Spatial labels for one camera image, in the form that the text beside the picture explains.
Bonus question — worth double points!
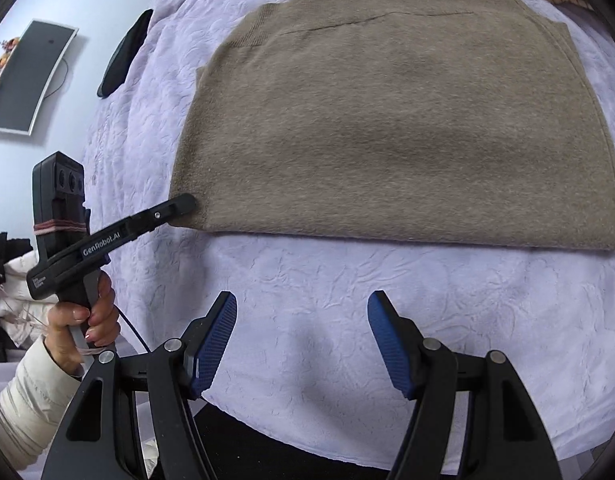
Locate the grey floor scale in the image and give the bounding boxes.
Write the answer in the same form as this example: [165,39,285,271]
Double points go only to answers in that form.
[0,20,78,136]

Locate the black oval object on bed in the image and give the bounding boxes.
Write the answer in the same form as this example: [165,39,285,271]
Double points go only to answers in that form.
[97,9,153,99]

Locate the colourful items on floor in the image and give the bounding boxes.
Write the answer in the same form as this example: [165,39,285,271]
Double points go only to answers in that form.
[0,37,21,75]

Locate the taupe knitted sweater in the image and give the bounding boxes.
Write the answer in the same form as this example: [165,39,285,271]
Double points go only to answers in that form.
[170,0,615,252]

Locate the white sleeved left forearm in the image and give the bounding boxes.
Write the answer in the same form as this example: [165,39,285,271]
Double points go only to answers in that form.
[0,337,80,471]

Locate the person's left hand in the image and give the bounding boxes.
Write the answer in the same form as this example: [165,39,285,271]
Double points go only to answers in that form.
[44,272,121,375]

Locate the black cable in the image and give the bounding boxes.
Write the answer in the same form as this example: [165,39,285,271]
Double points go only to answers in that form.
[114,303,152,356]

